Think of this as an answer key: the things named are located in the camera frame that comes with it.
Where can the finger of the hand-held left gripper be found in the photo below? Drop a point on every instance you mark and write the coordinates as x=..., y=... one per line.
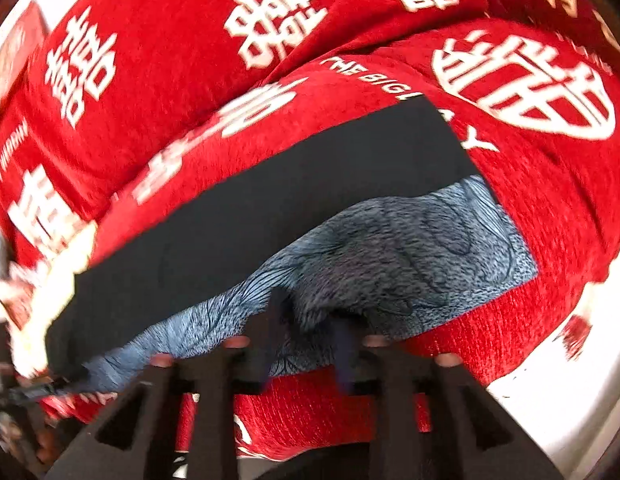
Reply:
x=34, y=389

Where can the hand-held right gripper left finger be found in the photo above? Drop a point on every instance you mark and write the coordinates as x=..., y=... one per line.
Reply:
x=274, y=340

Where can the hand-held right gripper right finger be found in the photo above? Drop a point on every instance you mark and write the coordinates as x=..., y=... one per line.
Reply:
x=346, y=355

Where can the black fleece-lined pants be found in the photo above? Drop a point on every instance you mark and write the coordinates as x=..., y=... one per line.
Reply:
x=290, y=200

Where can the red printed blanket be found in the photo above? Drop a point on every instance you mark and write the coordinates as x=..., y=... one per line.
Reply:
x=164, y=85

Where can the red printed box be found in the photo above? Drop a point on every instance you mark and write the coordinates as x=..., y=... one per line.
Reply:
x=14, y=55

